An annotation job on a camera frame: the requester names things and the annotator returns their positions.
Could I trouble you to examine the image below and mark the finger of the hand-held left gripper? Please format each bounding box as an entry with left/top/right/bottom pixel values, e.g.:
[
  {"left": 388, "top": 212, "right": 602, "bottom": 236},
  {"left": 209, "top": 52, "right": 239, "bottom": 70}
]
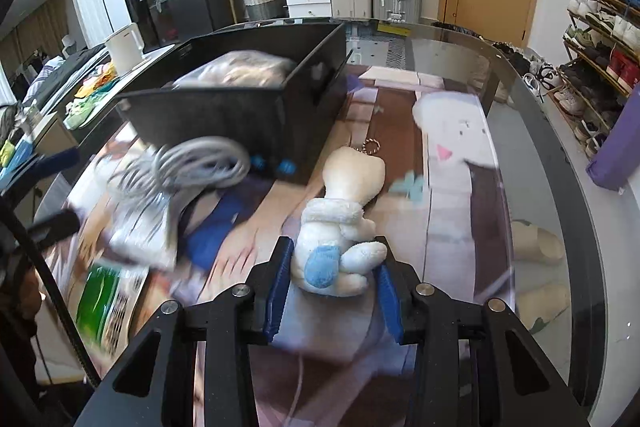
[
  {"left": 27, "top": 212, "right": 82, "bottom": 242},
  {"left": 0, "top": 146, "right": 82, "bottom": 195}
]

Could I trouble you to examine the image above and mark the wicker basket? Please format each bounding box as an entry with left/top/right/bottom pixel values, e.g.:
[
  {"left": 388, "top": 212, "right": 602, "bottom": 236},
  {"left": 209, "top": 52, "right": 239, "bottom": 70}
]
[{"left": 241, "top": 0, "right": 287, "bottom": 22}]

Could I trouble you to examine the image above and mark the purple bag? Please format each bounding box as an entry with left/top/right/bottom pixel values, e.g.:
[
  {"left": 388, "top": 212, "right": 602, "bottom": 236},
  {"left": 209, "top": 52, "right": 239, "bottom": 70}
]
[{"left": 586, "top": 104, "right": 640, "bottom": 194}]

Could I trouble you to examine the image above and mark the blue cloth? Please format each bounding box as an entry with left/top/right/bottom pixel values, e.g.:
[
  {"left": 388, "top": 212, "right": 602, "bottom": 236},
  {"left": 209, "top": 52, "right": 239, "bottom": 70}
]
[{"left": 187, "top": 194, "right": 243, "bottom": 268}]

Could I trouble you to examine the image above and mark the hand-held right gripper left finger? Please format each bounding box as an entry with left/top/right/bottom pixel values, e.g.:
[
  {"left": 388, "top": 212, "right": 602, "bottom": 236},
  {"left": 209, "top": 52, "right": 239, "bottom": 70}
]
[{"left": 75, "top": 236, "right": 296, "bottom": 427}]

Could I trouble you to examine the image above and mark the grey side cabinet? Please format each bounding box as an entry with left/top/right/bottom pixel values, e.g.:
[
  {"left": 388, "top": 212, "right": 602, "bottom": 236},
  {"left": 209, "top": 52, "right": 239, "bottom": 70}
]
[{"left": 30, "top": 44, "right": 176, "bottom": 148}]

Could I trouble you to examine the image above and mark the clear plastic packet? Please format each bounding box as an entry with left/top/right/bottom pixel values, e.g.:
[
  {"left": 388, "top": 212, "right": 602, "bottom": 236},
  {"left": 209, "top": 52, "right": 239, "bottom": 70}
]
[{"left": 107, "top": 194, "right": 183, "bottom": 270}]

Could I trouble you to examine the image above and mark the wooden shoe rack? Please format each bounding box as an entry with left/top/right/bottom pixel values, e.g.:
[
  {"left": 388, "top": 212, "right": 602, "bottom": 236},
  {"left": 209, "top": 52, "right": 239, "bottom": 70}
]
[{"left": 545, "top": 0, "right": 640, "bottom": 158}]

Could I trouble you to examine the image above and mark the white coiled cable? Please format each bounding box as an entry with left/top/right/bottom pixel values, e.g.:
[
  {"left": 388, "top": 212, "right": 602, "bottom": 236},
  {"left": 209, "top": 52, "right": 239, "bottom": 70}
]
[{"left": 107, "top": 137, "right": 251, "bottom": 202}]

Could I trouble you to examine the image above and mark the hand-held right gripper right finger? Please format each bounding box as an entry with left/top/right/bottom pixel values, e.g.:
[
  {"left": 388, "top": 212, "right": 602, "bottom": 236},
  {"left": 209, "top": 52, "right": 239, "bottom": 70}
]
[{"left": 372, "top": 234, "right": 591, "bottom": 427}]

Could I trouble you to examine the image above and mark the beige curtain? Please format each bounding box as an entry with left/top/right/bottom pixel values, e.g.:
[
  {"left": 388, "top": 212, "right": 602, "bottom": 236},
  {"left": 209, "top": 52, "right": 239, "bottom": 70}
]
[{"left": 10, "top": 2, "right": 71, "bottom": 68}]

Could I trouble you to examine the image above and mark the green snack packet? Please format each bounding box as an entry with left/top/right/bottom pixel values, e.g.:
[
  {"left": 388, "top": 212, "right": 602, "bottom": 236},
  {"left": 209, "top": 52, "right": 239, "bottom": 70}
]
[{"left": 75, "top": 264, "right": 151, "bottom": 355}]

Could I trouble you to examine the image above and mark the pile of colourful clothes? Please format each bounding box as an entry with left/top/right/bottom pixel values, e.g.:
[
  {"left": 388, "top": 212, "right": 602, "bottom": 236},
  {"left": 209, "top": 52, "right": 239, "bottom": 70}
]
[{"left": 65, "top": 62, "right": 121, "bottom": 128}]

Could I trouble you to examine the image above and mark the group of assorted shoes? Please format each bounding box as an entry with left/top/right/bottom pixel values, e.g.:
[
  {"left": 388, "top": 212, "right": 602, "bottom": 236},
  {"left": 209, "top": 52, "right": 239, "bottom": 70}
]
[{"left": 547, "top": 0, "right": 640, "bottom": 155}]

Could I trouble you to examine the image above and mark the black cardboard box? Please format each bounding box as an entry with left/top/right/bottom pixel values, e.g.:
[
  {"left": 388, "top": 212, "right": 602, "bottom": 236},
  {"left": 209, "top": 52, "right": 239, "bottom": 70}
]
[{"left": 116, "top": 21, "right": 348, "bottom": 185}]

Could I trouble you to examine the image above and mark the printed table mat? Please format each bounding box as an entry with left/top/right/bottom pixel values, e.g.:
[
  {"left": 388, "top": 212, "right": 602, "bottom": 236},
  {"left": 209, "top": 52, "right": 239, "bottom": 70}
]
[{"left": 65, "top": 62, "right": 516, "bottom": 427}]

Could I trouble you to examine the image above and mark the beige slipper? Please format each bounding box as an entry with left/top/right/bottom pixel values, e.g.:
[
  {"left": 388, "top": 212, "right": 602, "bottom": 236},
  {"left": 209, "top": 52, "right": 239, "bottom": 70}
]
[
  {"left": 517, "top": 282, "right": 573, "bottom": 333},
  {"left": 512, "top": 221, "right": 567, "bottom": 264}
]

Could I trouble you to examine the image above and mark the white kettle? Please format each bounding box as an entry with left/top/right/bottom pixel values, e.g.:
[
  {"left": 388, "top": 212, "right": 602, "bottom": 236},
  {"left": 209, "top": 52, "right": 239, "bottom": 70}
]
[{"left": 105, "top": 24, "right": 147, "bottom": 70}]

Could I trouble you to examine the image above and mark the zip bag with striped cloth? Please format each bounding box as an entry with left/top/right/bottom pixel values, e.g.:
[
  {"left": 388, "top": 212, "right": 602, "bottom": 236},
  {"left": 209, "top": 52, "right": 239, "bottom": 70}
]
[{"left": 172, "top": 51, "right": 297, "bottom": 88}]

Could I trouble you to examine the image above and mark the white plush toy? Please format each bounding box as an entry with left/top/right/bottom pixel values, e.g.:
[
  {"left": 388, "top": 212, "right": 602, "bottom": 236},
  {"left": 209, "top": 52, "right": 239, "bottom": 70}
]
[{"left": 290, "top": 138, "right": 388, "bottom": 298}]

